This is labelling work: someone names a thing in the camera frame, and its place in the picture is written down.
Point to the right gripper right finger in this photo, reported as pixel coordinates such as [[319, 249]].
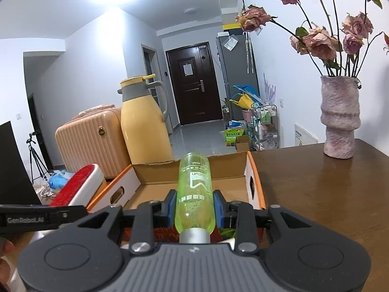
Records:
[[236, 221]]

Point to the wire storage cart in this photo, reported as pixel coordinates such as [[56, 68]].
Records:
[[263, 129]]

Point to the dark entrance door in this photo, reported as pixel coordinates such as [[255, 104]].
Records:
[[194, 84]]

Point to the camera tripod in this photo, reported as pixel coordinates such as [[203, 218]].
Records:
[[36, 161]]

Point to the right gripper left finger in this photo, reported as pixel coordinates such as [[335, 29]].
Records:
[[151, 224]]

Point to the black paper bag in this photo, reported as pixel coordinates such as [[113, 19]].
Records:
[[15, 186]]

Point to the yellow thermos jug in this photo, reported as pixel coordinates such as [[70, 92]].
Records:
[[143, 123]]

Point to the dried pink roses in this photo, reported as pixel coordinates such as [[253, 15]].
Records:
[[338, 46]]

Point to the person's left hand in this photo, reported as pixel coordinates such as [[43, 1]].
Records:
[[6, 247]]

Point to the green spray bottle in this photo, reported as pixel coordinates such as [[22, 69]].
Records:
[[194, 210]]

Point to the peach ribbed suitcase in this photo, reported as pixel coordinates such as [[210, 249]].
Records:
[[94, 136]]

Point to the grey refrigerator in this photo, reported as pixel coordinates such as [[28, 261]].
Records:
[[236, 69]]

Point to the yellow box on fridge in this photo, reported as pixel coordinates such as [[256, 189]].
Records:
[[233, 28]]

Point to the blue tissue pack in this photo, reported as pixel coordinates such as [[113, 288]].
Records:
[[59, 179]]

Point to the pink textured vase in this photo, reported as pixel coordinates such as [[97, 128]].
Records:
[[340, 113]]

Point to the red white lint brush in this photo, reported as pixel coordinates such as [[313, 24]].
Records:
[[81, 187]]

